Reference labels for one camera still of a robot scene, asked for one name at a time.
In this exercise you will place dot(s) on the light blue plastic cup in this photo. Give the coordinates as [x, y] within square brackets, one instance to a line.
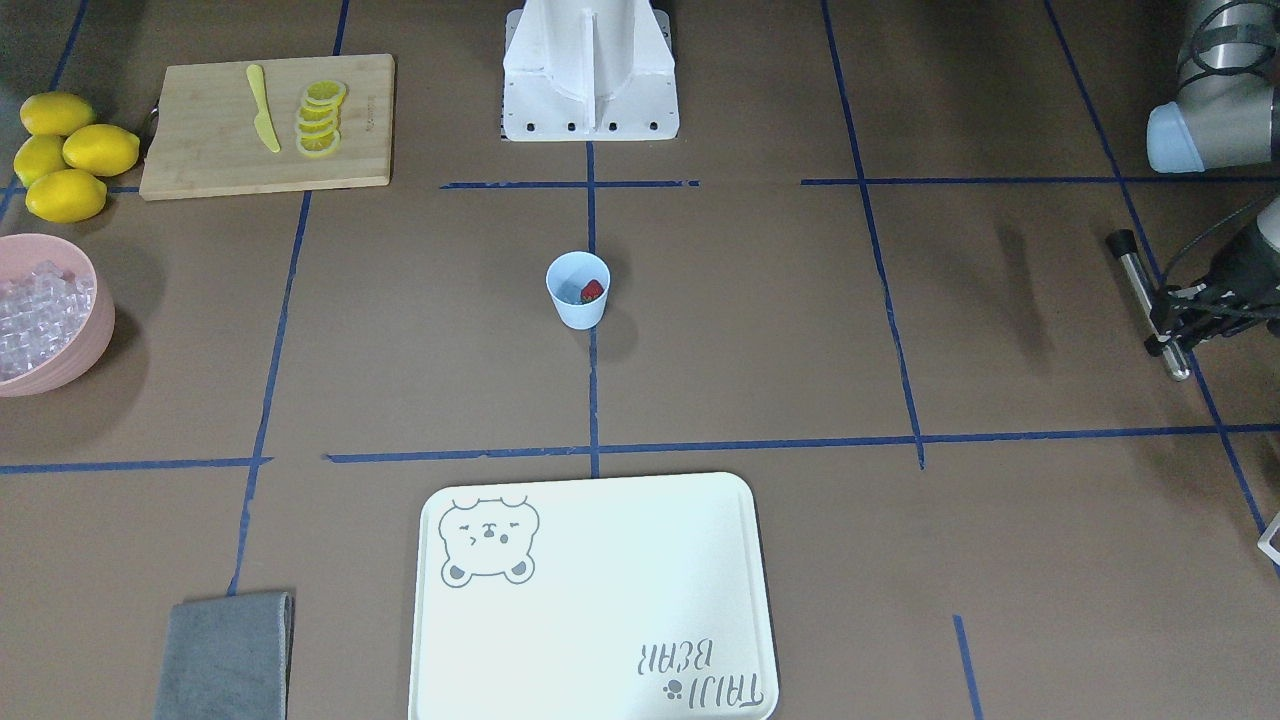
[578, 267]

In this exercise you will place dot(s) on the white bear serving tray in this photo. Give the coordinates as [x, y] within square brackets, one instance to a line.
[613, 598]

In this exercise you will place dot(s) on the whole yellow lemon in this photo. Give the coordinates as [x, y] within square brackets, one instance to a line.
[56, 113]
[66, 196]
[39, 156]
[102, 150]

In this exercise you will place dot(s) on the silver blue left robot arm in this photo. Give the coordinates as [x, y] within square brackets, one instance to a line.
[1224, 113]

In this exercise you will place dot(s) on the lemon slice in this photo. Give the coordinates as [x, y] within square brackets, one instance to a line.
[316, 115]
[305, 128]
[318, 146]
[324, 94]

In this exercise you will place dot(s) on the wooden cutting board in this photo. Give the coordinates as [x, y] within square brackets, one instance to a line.
[206, 144]

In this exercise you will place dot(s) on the red strawberry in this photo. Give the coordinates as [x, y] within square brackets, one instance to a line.
[592, 291]

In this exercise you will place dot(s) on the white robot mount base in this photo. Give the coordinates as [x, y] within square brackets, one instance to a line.
[589, 71]

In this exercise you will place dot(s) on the pink bowl of ice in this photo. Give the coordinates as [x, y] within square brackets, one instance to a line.
[58, 314]

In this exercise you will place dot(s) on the steel muddler black tip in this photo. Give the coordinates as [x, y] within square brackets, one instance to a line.
[1123, 246]

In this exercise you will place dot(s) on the grey folded cloth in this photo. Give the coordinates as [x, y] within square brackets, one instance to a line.
[227, 658]

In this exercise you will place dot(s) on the ice cubes in cup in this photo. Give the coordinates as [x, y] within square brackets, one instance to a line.
[568, 293]

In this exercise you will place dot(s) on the yellow plastic knife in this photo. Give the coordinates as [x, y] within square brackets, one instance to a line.
[262, 122]

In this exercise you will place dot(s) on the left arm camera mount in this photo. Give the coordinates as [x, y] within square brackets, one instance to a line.
[1238, 292]

